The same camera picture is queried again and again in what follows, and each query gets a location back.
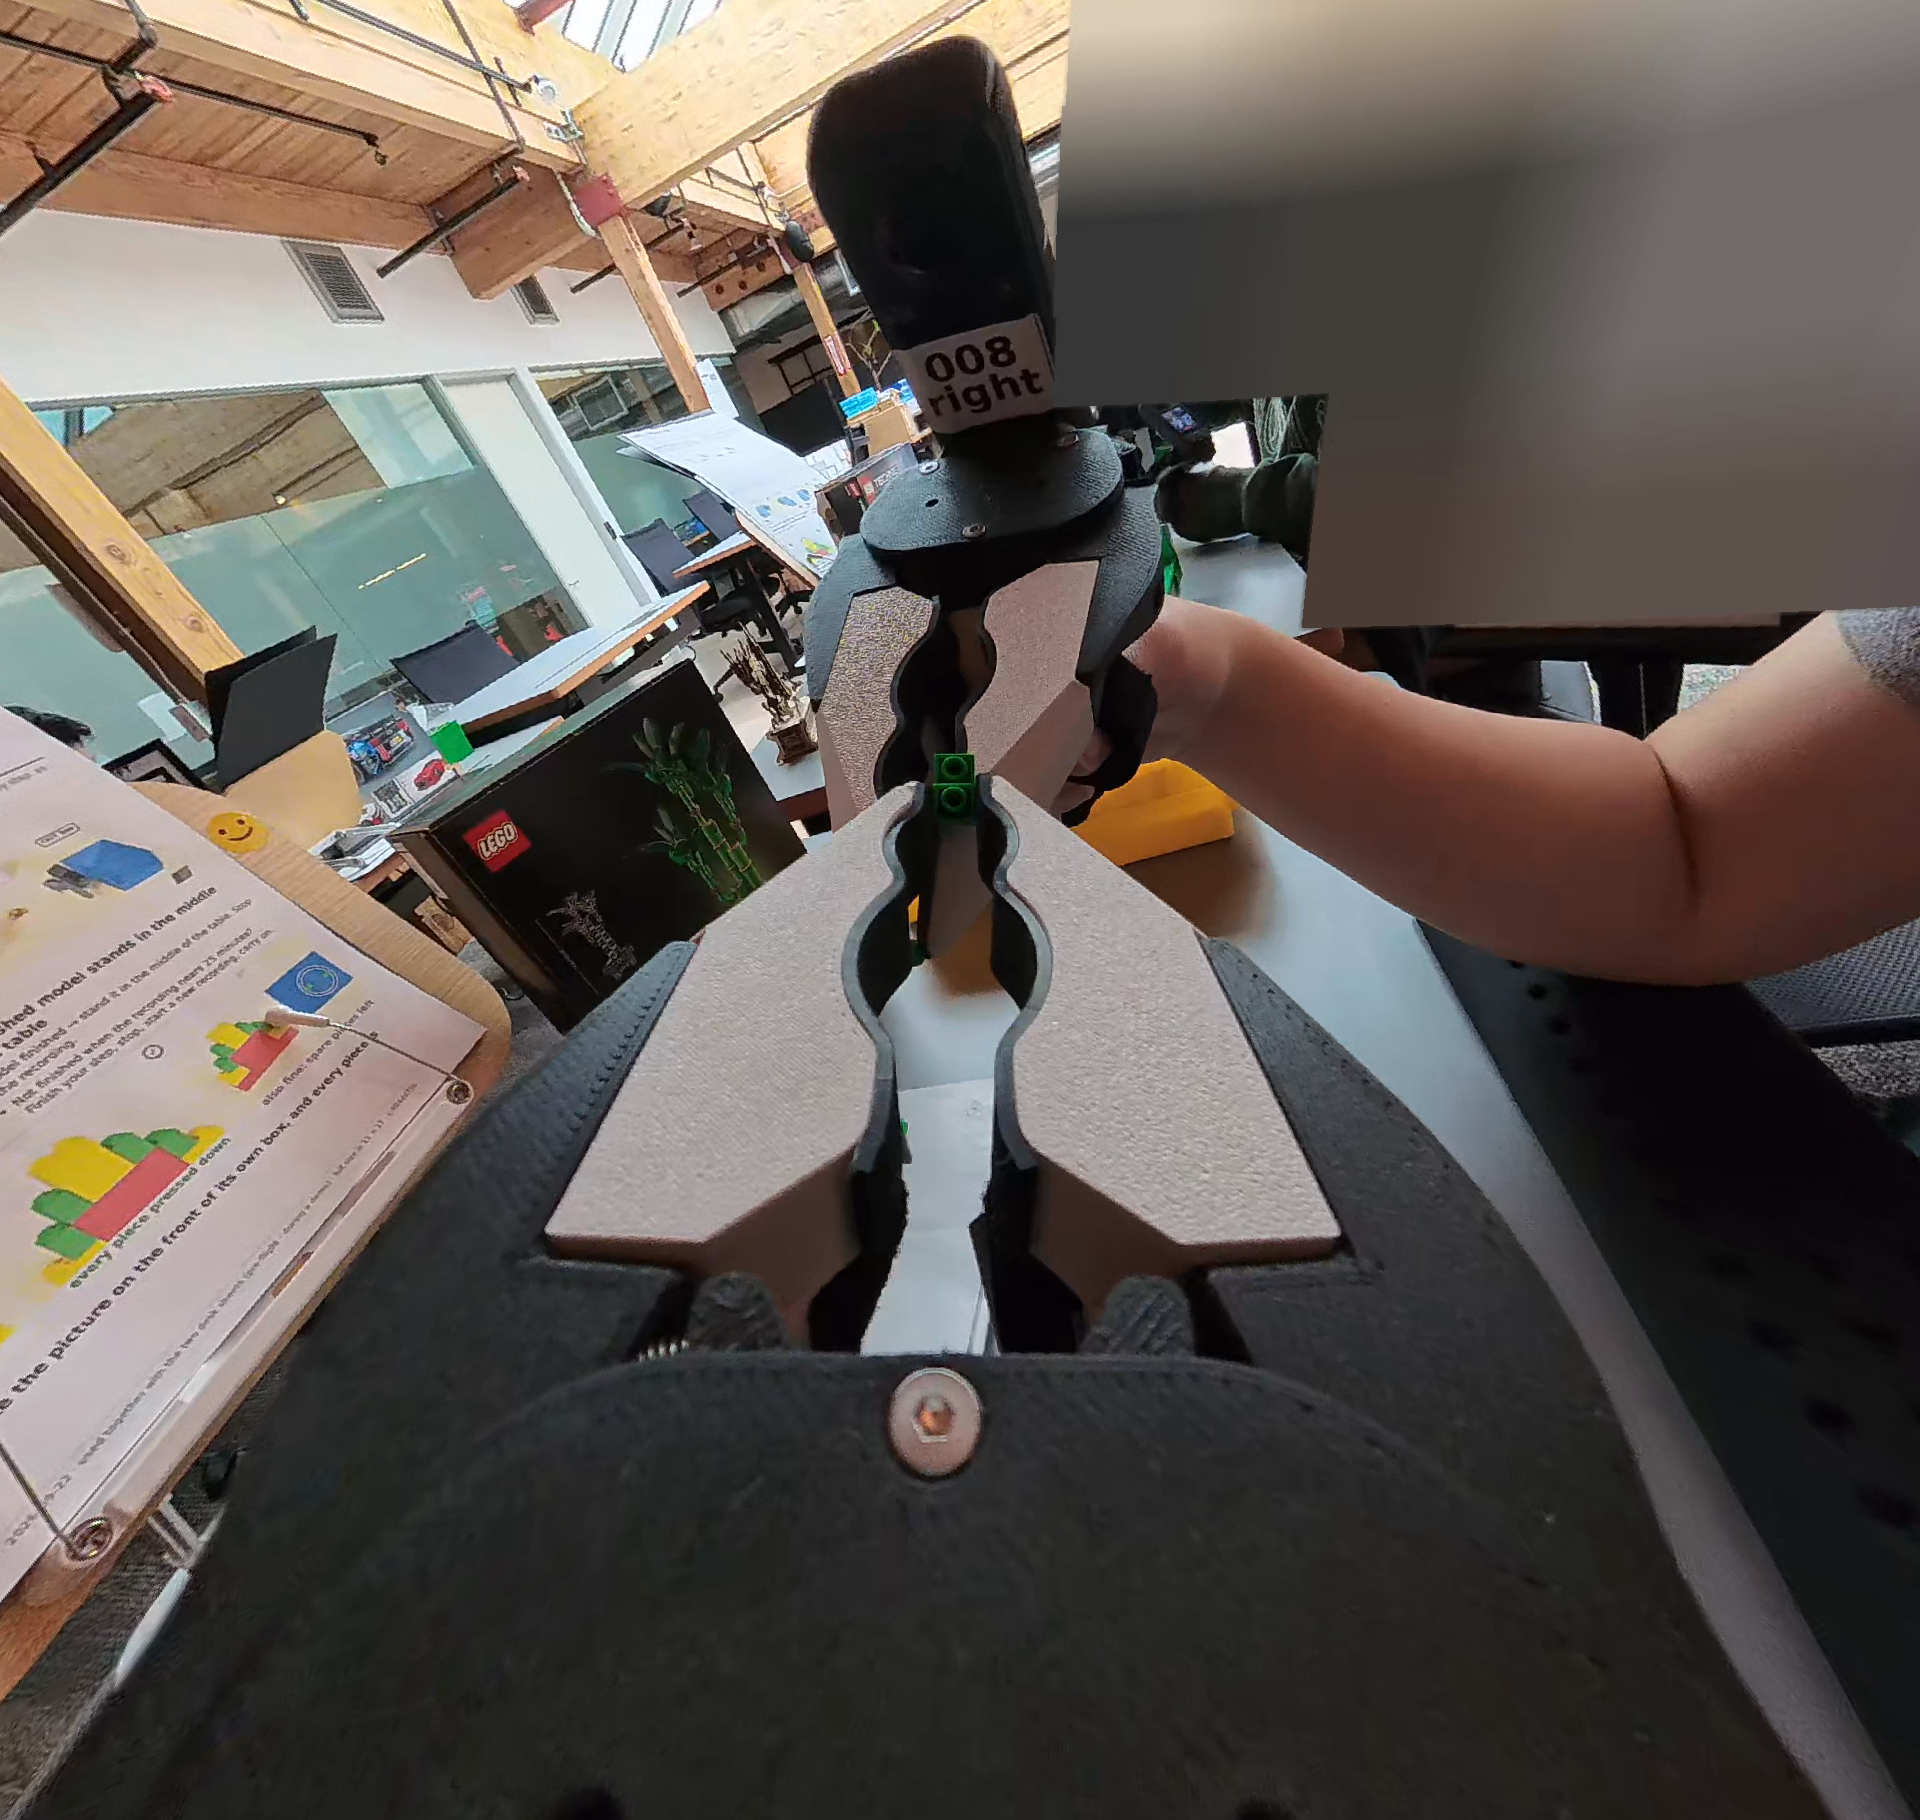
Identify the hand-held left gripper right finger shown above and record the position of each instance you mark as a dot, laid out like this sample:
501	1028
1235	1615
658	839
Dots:
1169	1102

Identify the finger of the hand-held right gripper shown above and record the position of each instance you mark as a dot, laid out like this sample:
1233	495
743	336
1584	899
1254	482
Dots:
1042	652
868	680

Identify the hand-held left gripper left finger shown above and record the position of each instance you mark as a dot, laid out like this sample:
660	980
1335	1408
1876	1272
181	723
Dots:
720	1102

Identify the person's right forearm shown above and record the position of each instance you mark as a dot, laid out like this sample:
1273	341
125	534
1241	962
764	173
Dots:
1574	846

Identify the brown lego tree model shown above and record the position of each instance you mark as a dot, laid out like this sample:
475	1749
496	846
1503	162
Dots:
780	709

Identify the black bamboo lego box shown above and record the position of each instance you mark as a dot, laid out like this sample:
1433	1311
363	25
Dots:
601	861

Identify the small lego car box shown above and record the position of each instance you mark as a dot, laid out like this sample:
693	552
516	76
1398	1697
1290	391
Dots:
392	755

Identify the person's right hand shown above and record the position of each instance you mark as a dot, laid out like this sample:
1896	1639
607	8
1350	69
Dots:
1214	680

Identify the black office chair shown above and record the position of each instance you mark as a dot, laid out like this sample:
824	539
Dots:
456	666
660	562

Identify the printed instruction sheet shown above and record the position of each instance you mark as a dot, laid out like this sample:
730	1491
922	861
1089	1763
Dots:
735	465
181	1102

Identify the wooden top desk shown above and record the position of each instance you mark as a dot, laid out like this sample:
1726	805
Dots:
601	642

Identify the small green bin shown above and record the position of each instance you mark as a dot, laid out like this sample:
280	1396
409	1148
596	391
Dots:
449	738

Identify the instruction sheet on wooden stand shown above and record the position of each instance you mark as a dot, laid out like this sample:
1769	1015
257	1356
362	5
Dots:
346	897

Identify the wooden book stand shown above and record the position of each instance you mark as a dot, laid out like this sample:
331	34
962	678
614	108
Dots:
316	801

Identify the black book stand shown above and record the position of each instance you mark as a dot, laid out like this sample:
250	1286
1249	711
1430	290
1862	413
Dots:
279	709

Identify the black perforated panel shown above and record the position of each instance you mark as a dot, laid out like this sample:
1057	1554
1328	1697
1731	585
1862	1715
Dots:
1726	1325

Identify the wall vent grille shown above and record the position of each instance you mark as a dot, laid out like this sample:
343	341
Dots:
333	283
533	299

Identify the wooden post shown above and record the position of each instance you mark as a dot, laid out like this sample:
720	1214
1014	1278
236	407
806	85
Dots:
105	562

